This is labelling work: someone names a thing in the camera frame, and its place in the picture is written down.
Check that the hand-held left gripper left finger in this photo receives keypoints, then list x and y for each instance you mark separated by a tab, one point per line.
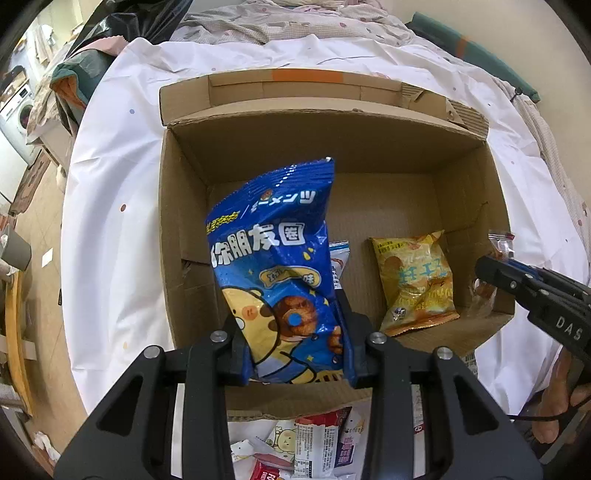
235	355

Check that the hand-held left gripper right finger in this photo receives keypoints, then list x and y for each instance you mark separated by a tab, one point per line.
358	355

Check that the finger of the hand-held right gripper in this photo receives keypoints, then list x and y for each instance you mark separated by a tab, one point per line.
498	277
549	281

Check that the clear packet with red seal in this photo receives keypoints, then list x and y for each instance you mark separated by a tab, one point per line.
501	249

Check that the white purple snack packet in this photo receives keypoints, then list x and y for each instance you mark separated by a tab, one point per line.
349	451

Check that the blue snack bag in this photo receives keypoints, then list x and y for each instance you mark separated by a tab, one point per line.
277	258

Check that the cardboard box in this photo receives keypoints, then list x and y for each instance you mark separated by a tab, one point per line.
300	152

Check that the person's right hand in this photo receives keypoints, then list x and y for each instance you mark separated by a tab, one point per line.
556	401

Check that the yellow snack bag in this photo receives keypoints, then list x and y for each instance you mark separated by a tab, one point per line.
415	277

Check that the white packet with red circle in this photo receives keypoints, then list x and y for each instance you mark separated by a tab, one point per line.
420	424

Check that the white blue snack packet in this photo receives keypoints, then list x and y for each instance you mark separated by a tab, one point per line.
339	263

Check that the white cartoon snack packet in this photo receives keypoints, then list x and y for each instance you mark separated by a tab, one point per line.
279	441

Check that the white packet with red top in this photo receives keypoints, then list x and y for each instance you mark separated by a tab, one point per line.
318	443

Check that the red snack packet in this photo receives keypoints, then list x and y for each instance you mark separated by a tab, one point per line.
272	471

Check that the white printed bedsheet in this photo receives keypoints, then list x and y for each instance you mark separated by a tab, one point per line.
120	184

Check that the wooden furniture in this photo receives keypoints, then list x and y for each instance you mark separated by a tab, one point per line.
16	323

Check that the teal headboard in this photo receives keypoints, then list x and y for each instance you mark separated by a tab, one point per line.
485	55

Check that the grey bin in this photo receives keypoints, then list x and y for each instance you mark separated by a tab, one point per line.
14	247

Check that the white washing machine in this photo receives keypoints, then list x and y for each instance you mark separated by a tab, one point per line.
16	120

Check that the green orange cloth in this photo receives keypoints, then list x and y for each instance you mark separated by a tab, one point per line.
74	74

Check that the black plastic bag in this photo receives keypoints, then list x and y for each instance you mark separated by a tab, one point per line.
138	23

